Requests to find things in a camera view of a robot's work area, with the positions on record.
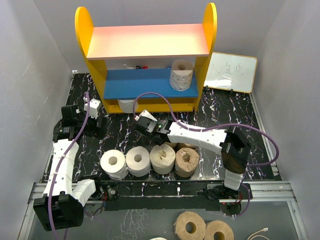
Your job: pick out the small whiteboard with writing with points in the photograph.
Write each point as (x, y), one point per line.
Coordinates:
(231, 72)

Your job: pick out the beige wrapped roll front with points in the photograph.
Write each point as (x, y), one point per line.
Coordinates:
(162, 158)

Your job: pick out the black and red marker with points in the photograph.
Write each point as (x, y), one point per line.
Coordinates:
(139, 67)

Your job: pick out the yellow shelf with coloured boards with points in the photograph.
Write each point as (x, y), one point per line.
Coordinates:
(150, 87)

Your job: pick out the tan roll on floor right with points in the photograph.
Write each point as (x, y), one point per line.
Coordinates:
(218, 230)

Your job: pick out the patterned white paper roll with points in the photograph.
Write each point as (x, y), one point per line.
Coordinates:
(181, 75)

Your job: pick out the tan roll on floor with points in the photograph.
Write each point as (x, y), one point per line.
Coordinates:
(189, 226)
(218, 230)

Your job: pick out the brown wrapped roll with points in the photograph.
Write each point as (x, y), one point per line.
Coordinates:
(186, 162)
(187, 145)

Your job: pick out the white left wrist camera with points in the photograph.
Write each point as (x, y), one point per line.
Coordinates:
(92, 107)

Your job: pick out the brown wrapped roll back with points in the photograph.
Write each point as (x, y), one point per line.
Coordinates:
(187, 145)

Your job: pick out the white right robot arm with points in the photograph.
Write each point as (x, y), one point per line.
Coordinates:
(230, 143)

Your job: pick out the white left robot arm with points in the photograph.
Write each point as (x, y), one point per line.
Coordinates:
(62, 206)

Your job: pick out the tan roll on floor left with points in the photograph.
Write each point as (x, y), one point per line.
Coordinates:
(189, 226)

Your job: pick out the brown wrapped roll front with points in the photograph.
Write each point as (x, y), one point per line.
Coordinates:
(186, 162)

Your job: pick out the white roll at bottom edge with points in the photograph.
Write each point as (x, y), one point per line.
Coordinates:
(158, 238)

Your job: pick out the beige roll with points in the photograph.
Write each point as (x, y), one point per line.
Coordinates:
(162, 158)
(171, 144)

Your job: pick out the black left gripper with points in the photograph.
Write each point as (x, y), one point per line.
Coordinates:
(97, 132)

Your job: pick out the beige roll back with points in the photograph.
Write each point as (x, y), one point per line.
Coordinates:
(171, 144)

